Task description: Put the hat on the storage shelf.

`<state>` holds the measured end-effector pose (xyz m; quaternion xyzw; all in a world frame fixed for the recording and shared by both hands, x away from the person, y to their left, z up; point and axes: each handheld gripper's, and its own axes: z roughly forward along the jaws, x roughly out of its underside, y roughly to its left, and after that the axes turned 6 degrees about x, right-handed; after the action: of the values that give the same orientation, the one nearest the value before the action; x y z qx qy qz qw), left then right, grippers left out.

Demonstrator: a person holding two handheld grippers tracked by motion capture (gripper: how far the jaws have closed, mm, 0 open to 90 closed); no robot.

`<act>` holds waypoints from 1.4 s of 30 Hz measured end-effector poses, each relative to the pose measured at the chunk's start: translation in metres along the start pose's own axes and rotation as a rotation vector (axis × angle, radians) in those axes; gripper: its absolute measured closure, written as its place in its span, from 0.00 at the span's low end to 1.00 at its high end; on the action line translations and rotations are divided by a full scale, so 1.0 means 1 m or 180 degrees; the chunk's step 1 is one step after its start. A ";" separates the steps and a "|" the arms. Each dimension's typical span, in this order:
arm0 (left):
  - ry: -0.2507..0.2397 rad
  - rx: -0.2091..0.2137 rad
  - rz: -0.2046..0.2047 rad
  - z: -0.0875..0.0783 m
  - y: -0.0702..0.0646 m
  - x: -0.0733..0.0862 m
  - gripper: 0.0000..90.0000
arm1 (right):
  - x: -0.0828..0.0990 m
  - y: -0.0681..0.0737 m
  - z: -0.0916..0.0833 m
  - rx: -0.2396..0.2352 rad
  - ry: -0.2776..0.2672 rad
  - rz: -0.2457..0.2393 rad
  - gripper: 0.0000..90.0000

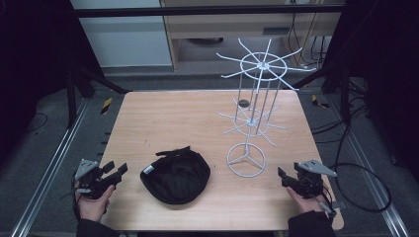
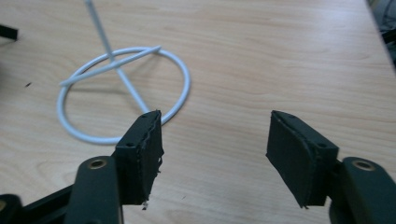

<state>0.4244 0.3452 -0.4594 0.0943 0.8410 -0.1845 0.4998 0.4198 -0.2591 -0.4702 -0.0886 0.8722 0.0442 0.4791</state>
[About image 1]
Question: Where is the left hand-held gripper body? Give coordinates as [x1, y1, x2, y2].
[73, 158, 117, 200]

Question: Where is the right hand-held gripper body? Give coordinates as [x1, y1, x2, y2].
[293, 159, 338, 199]

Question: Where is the person's left hand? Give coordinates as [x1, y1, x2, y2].
[74, 183, 117, 223]

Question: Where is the person's right hand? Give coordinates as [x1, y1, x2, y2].
[285, 186, 327, 215]

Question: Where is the black cap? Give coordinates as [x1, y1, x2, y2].
[139, 145, 211, 206]

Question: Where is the yellow black tape strip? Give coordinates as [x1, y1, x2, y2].
[310, 94, 330, 110]
[100, 97, 114, 116]

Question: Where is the black metal stand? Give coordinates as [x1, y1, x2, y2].
[292, 64, 352, 126]
[64, 64, 132, 130]

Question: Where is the white cabinet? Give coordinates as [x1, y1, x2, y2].
[69, 0, 174, 69]

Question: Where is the wooden desk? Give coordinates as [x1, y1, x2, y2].
[159, 0, 347, 72]

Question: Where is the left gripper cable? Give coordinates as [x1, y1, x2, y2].
[60, 179, 83, 221]

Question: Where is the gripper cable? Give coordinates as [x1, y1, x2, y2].
[316, 192, 349, 221]
[60, 179, 83, 221]

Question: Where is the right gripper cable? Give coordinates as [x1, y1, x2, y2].
[316, 192, 349, 221]

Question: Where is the aluminium floor rail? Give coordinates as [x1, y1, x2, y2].
[325, 95, 413, 237]
[9, 98, 91, 237]

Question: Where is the white wire display rack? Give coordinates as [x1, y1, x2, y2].
[215, 38, 318, 179]

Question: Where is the black looped floor cable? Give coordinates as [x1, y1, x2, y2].
[333, 162, 393, 214]

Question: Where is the bundle of hanging cables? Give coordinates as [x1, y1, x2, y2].
[287, 12, 330, 68]

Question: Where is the black horizontal frame bar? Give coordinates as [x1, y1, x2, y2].
[72, 4, 348, 19]

